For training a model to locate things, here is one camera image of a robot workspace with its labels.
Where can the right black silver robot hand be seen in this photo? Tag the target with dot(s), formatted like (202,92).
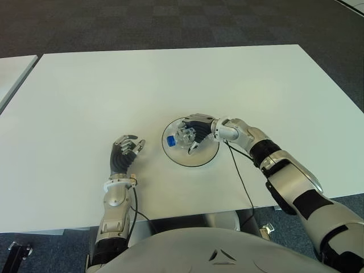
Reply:
(200,128)

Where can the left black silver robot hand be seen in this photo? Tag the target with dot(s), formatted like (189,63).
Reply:
(120,159)

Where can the clear bottle with blue cap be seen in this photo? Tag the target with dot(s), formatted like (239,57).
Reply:
(177,138)

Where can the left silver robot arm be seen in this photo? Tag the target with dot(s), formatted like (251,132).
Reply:
(113,216)

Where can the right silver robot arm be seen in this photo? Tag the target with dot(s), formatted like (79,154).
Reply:
(298,182)

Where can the white plate with black rim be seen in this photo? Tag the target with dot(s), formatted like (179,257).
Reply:
(204,155)

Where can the white cylinder under table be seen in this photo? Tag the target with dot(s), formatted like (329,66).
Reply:
(223,220)

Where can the grey robot torso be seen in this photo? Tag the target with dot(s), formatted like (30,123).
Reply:
(204,250)

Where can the neighbouring white table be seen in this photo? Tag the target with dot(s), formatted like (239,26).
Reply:
(14,76)

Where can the metal bracket stand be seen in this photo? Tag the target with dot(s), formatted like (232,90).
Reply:
(267,229)

